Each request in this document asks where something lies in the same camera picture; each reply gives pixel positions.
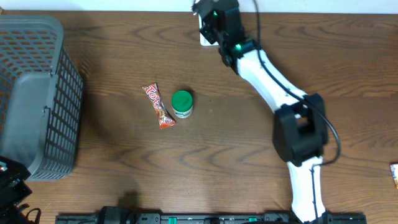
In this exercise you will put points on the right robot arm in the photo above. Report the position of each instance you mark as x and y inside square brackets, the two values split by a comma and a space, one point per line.
[300, 123]

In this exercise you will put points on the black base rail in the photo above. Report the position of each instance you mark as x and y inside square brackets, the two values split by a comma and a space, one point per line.
[118, 215]

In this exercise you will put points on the white barcode scanner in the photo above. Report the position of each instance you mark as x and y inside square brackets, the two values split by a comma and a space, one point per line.
[203, 41]

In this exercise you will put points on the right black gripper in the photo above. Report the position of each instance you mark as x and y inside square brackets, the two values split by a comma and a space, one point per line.
[205, 32]

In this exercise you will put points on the orange snack packet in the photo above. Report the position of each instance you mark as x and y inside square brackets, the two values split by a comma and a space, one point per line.
[394, 172]

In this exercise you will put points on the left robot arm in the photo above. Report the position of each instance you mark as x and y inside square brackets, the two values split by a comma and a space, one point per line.
[13, 192]

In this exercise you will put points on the grey plastic mesh basket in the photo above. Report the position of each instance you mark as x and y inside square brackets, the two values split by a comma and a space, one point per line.
[41, 97]

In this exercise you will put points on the green lid jar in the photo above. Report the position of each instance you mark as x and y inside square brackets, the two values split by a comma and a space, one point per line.
[182, 104]

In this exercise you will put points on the red chocolate bar wrapper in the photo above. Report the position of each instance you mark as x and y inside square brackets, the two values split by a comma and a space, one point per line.
[164, 118]

